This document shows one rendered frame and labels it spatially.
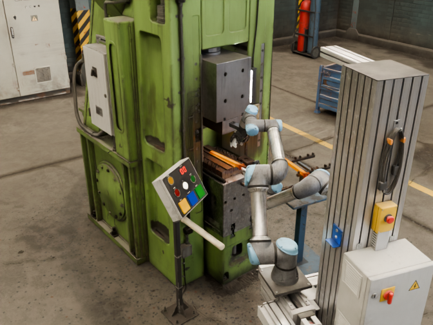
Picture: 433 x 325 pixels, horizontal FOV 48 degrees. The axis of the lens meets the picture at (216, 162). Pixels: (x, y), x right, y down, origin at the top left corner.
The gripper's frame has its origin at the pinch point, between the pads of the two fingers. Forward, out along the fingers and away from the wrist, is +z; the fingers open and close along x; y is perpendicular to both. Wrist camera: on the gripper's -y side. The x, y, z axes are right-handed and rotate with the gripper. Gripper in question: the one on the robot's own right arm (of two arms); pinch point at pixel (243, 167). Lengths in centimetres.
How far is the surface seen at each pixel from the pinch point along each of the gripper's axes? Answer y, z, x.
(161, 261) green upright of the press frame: 88, 48, -44
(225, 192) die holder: 16.8, 3.2, -13.8
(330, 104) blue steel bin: 80, 194, 341
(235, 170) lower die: 6.2, 9.0, 0.2
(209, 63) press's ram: -74, 15, -17
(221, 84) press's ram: -61, 8, -13
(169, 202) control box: -3, -12, -71
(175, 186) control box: -11, -9, -63
